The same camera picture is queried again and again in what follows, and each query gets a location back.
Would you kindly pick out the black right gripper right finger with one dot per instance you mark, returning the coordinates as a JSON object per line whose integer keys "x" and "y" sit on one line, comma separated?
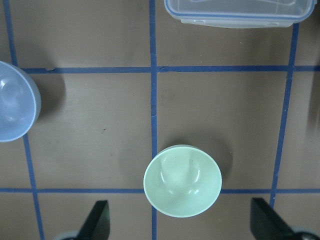
{"x": 266, "y": 224}

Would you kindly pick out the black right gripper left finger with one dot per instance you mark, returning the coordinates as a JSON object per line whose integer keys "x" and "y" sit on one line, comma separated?
{"x": 97, "y": 225}

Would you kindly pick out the green bowl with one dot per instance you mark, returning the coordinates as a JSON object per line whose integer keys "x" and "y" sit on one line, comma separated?
{"x": 182, "y": 181}

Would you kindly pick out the blue bowl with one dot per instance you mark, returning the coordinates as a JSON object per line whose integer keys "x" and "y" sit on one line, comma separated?
{"x": 20, "y": 102}

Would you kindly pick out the clear plastic container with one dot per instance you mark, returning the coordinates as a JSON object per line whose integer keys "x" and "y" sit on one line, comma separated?
{"x": 240, "y": 14}

